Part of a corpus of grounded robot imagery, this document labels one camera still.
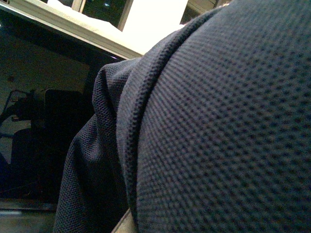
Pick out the grey front-load washing machine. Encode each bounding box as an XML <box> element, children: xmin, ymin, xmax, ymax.
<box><xmin>0</xmin><ymin>0</ymin><xmax>122</xmax><ymax>215</ymax></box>

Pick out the dark navy knit garment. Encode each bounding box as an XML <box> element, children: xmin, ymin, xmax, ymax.
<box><xmin>53</xmin><ymin>0</ymin><xmax>311</xmax><ymax>233</ymax></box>

